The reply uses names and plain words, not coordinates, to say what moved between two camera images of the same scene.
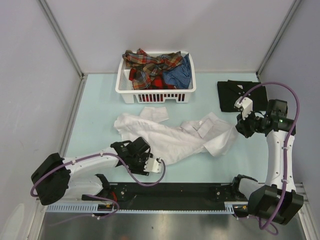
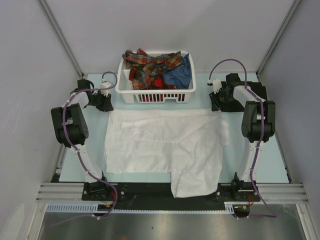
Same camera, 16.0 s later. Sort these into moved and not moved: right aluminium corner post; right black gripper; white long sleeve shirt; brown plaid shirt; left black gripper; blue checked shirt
Moved: left black gripper; right black gripper; white long sleeve shirt
Not moved: brown plaid shirt; blue checked shirt; right aluminium corner post
